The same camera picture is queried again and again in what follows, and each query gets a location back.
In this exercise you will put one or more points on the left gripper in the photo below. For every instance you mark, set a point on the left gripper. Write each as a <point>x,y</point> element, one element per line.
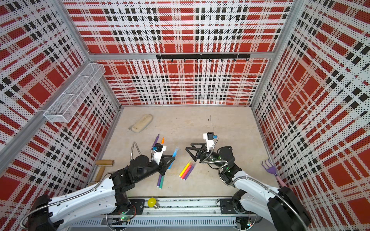
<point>163,167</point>

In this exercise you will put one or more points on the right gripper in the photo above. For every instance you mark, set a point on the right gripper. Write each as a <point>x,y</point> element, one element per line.
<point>202,148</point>

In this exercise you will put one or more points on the yellow marker pen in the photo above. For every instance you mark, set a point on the yellow marker pen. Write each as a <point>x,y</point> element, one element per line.
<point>184,170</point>

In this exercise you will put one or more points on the pink marker pen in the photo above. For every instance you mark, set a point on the pink marker pen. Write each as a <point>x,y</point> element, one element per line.
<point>187,170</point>

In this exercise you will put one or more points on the purple marker pen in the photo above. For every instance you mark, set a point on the purple marker pen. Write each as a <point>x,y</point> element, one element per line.
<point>156,140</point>

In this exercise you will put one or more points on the green marker pen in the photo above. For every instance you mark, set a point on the green marker pen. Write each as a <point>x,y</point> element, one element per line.
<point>161,182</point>

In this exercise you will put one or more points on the purple marker beside green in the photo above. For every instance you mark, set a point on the purple marker beside green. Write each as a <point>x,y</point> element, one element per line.
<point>159,181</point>

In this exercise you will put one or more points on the purple marker in row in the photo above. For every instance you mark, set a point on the purple marker in row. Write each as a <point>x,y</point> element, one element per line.
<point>189,172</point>

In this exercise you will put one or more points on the yellow light bulb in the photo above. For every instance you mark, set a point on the yellow light bulb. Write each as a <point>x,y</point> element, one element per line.
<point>152,203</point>

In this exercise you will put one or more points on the wooden roller tool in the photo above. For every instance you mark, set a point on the wooden roller tool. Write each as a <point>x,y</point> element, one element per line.
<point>100,167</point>

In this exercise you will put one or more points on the purple pink toy rake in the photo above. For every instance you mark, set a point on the purple pink toy rake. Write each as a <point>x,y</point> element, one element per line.
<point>271,169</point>

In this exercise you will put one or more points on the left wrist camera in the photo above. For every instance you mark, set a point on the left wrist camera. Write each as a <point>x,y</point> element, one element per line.
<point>158,147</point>

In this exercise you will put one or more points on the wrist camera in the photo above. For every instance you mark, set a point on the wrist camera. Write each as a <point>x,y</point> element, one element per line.
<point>211,136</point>
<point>158,147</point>

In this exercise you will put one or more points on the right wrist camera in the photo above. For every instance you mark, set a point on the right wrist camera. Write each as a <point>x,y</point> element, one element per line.
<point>211,136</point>

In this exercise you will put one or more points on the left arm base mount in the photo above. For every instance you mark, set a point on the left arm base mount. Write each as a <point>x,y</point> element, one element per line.
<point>136,206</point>

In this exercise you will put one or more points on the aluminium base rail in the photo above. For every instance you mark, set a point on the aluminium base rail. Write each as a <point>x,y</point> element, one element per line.
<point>173,212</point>

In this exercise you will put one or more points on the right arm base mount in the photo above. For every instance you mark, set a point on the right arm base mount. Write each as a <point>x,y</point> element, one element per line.
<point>231,206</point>

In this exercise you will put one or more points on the black hook rail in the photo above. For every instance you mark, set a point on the black hook rail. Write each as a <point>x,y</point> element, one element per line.
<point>173,57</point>

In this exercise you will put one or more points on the white wire mesh basket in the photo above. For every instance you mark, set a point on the white wire mesh basket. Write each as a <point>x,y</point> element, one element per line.
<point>66,105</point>

